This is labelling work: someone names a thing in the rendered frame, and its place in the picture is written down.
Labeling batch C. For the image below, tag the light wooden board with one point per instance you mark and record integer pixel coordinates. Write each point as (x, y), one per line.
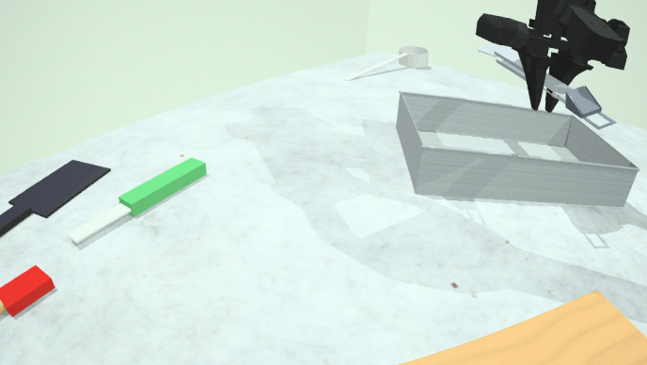
(586, 331)

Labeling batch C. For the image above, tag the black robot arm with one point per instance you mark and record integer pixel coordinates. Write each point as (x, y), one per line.
(592, 37)

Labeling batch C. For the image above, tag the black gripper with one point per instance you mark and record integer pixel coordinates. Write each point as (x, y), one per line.
(532, 48)

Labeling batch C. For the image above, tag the white saucepan with long handle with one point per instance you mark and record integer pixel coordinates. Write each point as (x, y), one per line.
(409, 56)

